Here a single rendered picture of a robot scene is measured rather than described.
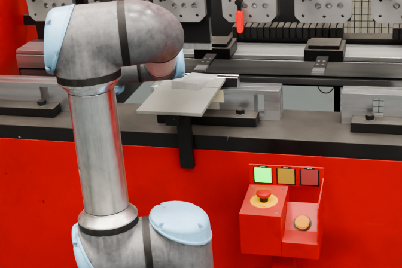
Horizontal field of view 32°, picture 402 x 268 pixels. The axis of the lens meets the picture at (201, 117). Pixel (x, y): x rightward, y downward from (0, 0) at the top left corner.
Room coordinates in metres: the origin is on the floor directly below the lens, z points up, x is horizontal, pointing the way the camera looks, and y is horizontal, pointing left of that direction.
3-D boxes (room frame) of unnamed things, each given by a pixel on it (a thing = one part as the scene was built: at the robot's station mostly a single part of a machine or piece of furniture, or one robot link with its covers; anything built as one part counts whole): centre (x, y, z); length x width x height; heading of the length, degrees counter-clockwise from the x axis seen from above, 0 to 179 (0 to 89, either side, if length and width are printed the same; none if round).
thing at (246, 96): (1.94, -0.05, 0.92); 0.39 x 0.06 x 0.10; 73
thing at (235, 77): (1.95, -0.02, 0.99); 0.20 x 0.03 x 0.03; 73
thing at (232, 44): (2.11, -0.04, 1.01); 0.26 x 0.12 x 0.05; 163
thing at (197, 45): (1.95, 0.00, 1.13); 0.10 x 0.02 x 0.10; 73
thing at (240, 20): (1.85, -0.13, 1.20); 0.04 x 0.02 x 0.10; 163
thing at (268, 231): (1.56, -0.19, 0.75); 0.20 x 0.16 x 0.18; 75
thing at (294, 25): (2.27, -0.31, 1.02); 0.37 x 0.06 x 0.04; 73
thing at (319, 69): (2.01, -0.38, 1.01); 0.26 x 0.12 x 0.05; 163
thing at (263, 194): (1.57, -0.15, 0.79); 0.04 x 0.04 x 0.04
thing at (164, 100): (1.81, 0.05, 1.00); 0.26 x 0.18 x 0.01; 163
